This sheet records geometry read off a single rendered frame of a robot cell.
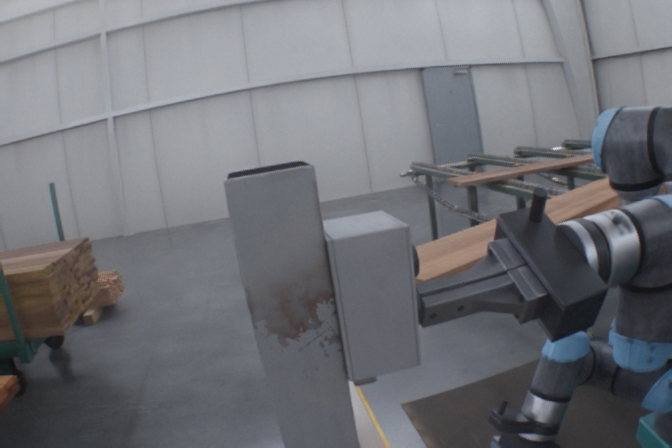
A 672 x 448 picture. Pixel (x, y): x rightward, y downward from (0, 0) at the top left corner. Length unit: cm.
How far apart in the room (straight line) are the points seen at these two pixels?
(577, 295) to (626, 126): 48
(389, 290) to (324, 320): 5
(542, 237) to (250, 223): 25
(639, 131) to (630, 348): 38
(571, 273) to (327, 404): 22
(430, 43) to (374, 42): 108
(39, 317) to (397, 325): 274
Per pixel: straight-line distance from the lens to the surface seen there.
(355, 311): 35
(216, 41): 886
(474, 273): 42
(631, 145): 83
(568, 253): 44
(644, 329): 55
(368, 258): 34
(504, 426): 76
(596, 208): 190
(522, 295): 41
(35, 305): 299
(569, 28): 1116
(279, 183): 33
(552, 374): 77
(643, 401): 80
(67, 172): 935
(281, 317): 35
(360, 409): 59
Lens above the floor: 133
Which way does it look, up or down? 8 degrees down
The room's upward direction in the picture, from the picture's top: 8 degrees counter-clockwise
